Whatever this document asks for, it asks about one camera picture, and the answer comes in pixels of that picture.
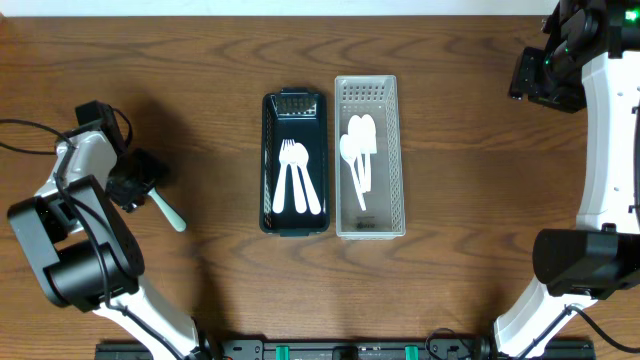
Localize right black cable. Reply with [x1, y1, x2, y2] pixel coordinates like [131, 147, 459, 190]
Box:
[519, 304, 640, 359]

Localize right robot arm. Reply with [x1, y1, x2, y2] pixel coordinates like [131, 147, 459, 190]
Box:
[473, 0, 639, 359]

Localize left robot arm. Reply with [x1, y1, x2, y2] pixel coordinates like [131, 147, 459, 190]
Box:
[7, 101, 215, 359]

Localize white plastic spoon group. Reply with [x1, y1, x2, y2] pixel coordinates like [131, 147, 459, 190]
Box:
[294, 143, 321, 215]

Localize white plastic fork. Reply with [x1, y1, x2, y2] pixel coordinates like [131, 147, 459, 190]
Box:
[272, 139, 289, 214]
[284, 139, 307, 214]
[148, 188, 187, 232]

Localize clear plastic basket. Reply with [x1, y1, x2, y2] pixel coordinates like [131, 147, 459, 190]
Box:
[334, 75, 406, 240]

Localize dark green plastic basket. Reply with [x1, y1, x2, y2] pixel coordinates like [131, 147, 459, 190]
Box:
[259, 88, 330, 237]

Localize black cable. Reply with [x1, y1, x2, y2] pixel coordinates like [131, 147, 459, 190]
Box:
[519, 304, 640, 359]
[0, 118, 186, 360]

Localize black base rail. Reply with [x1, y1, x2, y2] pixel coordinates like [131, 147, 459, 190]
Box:
[94, 336, 597, 360]

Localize left black cable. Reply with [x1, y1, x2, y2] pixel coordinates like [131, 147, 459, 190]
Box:
[0, 118, 186, 360]

